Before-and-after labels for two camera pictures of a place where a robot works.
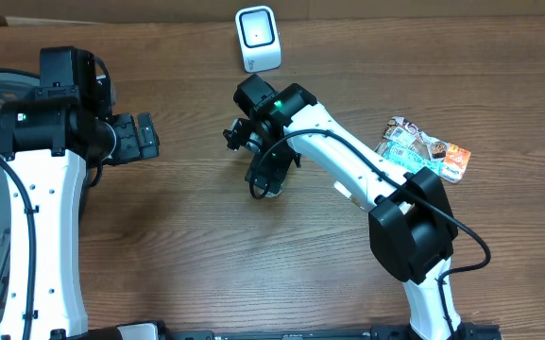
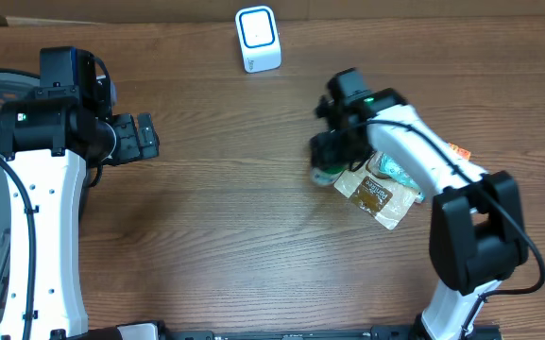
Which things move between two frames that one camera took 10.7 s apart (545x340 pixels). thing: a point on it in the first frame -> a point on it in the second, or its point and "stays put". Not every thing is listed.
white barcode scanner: [259, 38] stays put
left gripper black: [130, 139] stays put
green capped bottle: [275, 195] -> [326, 177]
